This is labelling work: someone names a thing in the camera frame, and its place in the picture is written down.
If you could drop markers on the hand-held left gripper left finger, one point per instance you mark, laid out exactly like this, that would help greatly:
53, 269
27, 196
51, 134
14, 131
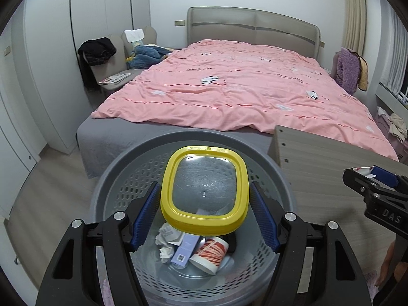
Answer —
145, 216

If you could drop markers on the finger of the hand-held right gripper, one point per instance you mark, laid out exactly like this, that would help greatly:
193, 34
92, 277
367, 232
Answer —
385, 176
360, 181

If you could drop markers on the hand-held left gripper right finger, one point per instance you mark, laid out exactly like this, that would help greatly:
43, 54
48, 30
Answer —
266, 216

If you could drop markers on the white and red carton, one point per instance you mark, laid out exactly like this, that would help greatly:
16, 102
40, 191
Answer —
366, 172

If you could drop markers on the lined paper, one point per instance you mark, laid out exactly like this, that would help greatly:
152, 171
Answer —
165, 239

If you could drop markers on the grey perforated plastic basket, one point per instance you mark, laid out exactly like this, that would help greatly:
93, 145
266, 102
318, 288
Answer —
127, 178

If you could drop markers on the long purple box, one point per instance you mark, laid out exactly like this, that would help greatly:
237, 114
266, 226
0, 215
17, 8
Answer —
185, 248

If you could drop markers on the red and white paper cup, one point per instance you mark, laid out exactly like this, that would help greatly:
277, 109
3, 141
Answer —
210, 251

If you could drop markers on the yellow rimmed clear lid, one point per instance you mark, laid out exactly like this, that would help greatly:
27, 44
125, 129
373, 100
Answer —
204, 185

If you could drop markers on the person's right hand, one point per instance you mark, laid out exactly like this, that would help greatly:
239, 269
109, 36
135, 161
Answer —
385, 261

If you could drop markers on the beige crumpled cloth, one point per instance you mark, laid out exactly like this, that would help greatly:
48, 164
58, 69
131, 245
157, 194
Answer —
398, 126

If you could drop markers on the pink storage box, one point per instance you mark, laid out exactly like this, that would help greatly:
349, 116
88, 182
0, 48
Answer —
384, 121

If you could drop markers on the grey window ledge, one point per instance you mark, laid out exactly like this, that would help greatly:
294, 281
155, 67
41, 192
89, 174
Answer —
389, 97

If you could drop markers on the tan towel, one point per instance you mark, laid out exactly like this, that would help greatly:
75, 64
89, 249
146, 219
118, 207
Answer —
363, 73

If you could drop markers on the purple fuzzy garment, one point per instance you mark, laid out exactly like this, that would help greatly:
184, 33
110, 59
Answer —
347, 70

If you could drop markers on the white sheer curtain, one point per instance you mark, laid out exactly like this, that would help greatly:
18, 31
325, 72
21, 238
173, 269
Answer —
395, 54

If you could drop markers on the bed with pink duvet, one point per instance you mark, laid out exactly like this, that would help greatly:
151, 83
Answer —
239, 95

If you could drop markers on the magazine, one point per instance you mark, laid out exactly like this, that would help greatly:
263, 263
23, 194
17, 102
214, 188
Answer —
114, 79

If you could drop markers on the beige chair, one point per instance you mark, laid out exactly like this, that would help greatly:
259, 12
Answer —
116, 67
149, 35

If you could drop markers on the blue clothes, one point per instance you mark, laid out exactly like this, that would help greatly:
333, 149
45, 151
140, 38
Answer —
146, 55

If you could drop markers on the beige curtain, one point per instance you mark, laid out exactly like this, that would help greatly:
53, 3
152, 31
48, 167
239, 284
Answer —
353, 12

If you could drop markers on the black bag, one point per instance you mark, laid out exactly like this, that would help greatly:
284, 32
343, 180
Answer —
95, 49

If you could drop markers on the white wardrobe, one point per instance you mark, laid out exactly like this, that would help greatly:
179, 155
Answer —
41, 70

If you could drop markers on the white cloth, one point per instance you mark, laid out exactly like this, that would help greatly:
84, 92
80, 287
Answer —
133, 36

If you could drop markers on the grey padded bed headboard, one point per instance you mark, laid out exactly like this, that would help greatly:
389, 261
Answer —
255, 28

